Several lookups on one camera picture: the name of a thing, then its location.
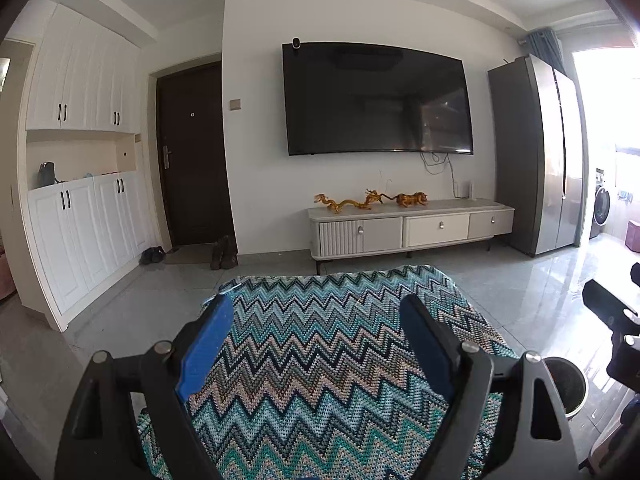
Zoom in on pair of brown boots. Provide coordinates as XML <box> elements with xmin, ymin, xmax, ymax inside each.
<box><xmin>210</xmin><ymin>235</ymin><xmax>238</xmax><ymax>270</ymax></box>

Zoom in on grey television cabinet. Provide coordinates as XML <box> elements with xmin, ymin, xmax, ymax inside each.
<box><xmin>307</xmin><ymin>199</ymin><xmax>516</xmax><ymax>276</ymax></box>

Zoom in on white wall cupboard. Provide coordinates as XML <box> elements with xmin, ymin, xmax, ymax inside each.
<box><xmin>26</xmin><ymin>4</ymin><xmax>143</xmax><ymax>133</ymax></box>

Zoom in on golden dragon figurine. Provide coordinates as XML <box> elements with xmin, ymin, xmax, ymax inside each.
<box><xmin>314</xmin><ymin>189</ymin><xmax>396</xmax><ymax>214</ymax></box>

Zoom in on blue-grey curtain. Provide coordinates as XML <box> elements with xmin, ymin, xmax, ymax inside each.
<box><xmin>520</xmin><ymin>27</ymin><xmax>568</xmax><ymax>78</ymax></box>

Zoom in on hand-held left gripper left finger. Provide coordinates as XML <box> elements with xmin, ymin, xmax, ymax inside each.
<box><xmin>54</xmin><ymin>292</ymin><xmax>236</xmax><ymax>480</ymax></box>

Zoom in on washing machine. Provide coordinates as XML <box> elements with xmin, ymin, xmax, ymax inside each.
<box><xmin>590</xmin><ymin>169</ymin><xmax>612</xmax><ymax>240</ymax></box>

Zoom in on round dark trash can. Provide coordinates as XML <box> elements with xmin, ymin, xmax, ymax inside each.
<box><xmin>542</xmin><ymin>356</ymin><xmax>587</xmax><ymax>417</ymax></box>

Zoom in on dangling television cables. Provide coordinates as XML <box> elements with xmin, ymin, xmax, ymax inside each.
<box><xmin>420</xmin><ymin>152</ymin><xmax>458</xmax><ymax>196</ymax></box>

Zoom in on grey double-door refrigerator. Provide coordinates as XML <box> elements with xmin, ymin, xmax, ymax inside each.
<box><xmin>487</xmin><ymin>55</ymin><xmax>586</xmax><ymax>257</ymax></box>

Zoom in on dark brown entrance door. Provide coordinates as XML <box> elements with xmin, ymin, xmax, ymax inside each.
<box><xmin>155</xmin><ymin>62</ymin><xmax>237</xmax><ymax>248</ymax></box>

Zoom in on brown doormat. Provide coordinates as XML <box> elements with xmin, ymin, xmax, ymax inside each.
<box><xmin>165</xmin><ymin>242</ymin><xmax>216</xmax><ymax>265</ymax></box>

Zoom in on wall-mounted television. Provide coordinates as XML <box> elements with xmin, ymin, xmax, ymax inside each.
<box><xmin>281</xmin><ymin>41</ymin><xmax>474</xmax><ymax>157</ymax></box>

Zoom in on zigzag knitted blanket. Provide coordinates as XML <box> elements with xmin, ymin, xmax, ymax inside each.
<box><xmin>137</xmin><ymin>264</ymin><xmax>518</xmax><ymax>480</ymax></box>

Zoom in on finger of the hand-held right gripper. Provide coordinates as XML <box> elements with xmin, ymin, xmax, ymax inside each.
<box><xmin>582</xmin><ymin>280</ymin><xmax>640</xmax><ymax>333</ymax></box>

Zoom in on pink seat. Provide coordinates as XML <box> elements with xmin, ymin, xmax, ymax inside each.
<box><xmin>0</xmin><ymin>247</ymin><xmax>16</xmax><ymax>301</ymax></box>

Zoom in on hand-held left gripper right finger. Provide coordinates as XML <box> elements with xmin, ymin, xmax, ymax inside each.
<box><xmin>399</xmin><ymin>292</ymin><xmax>581</xmax><ymax>480</ymax></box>

